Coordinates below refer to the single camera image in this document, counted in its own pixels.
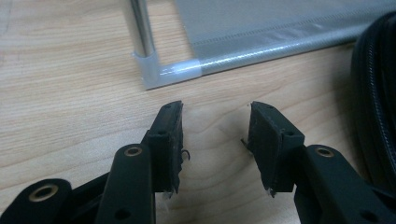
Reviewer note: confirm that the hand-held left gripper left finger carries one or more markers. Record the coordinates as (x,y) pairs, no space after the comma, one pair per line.
(165,146)

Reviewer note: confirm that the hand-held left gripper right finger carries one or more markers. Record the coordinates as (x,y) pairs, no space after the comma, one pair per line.
(271,146)

